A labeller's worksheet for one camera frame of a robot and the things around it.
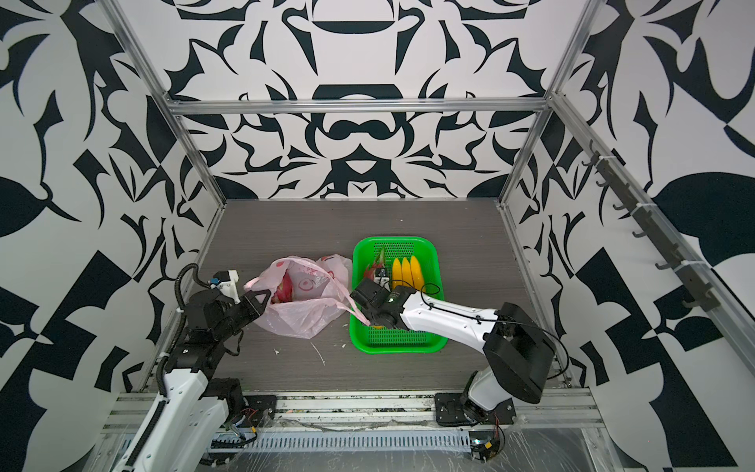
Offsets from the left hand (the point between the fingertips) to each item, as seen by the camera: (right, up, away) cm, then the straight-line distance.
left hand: (269, 287), depth 79 cm
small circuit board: (+54, -36, -8) cm, 66 cm away
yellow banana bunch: (+38, +2, +14) cm, 41 cm away
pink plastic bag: (+11, -2, -3) cm, 12 cm away
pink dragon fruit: (+29, +5, +16) cm, 34 cm away
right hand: (+27, -8, +4) cm, 29 cm away
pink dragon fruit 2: (+1, -3, +9) cm, 10 cm away
